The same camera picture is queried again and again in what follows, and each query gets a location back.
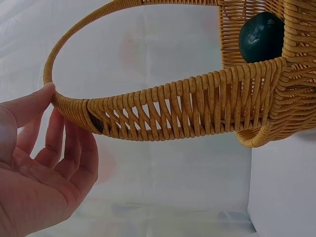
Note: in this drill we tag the person's left hand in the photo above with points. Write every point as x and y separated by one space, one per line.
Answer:
32 187

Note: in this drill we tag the tan woven wicker basket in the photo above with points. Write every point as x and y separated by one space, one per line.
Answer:
187 103

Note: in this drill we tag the dark green avocado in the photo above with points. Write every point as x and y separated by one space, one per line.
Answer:
95 124
261 37

